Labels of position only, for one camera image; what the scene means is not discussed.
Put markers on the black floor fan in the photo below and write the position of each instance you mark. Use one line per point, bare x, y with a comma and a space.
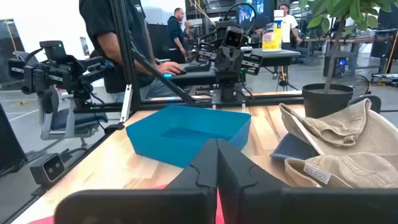
360, 84

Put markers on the black table-level camera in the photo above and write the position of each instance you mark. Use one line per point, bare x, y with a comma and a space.
49, 169

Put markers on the black keyboard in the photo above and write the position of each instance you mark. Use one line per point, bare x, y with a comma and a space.
197, 67

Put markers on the wooden workbench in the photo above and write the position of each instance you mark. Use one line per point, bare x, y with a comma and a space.
357, 40

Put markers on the blue plastic bin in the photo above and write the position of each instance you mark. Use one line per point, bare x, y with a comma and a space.
174, 146

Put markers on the black mouse with blue glow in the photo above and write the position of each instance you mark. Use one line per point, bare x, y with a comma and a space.
168, 75

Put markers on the black aluminium table frame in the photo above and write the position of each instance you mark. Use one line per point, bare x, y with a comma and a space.
124, 46

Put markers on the navy denim cap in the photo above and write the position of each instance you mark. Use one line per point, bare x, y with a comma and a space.
292, 149

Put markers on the black chair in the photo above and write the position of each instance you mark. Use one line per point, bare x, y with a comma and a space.
374, 104

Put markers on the grey blue office chair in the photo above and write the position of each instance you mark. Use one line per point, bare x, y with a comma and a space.
77, 121

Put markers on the black desk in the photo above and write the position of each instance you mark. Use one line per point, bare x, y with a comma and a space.
199, 77

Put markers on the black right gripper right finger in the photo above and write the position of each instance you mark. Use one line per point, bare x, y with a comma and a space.
280, 208

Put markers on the beige cap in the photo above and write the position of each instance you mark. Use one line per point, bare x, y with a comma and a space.
357, 171
357, 130

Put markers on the wall poster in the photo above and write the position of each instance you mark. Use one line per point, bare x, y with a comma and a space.
84, 46

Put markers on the grey table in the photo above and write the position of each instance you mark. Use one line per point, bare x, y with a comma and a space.
273, 54

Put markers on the person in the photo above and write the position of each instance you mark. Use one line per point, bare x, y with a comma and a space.
289, 28
93, 18
189, 28
175, 34

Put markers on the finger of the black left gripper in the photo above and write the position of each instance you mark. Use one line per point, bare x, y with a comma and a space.
222, 60
236, 60

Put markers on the wall display screen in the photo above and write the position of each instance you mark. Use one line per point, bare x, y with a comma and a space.
248, 12

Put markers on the yellow white container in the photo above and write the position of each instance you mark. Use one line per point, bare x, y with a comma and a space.
272, 37

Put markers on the black monitor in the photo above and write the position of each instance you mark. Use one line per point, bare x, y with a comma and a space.
9, 146

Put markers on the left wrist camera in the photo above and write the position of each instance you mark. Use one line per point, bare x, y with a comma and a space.
233, 37

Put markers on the green plant in black pot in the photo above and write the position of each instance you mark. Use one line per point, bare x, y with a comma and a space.
326, 99

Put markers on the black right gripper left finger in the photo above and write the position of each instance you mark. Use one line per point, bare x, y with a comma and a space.
192, 205

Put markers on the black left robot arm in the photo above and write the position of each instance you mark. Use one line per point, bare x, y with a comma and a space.
229, 88

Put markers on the black computer tower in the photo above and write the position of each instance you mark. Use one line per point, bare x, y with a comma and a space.
334, 70

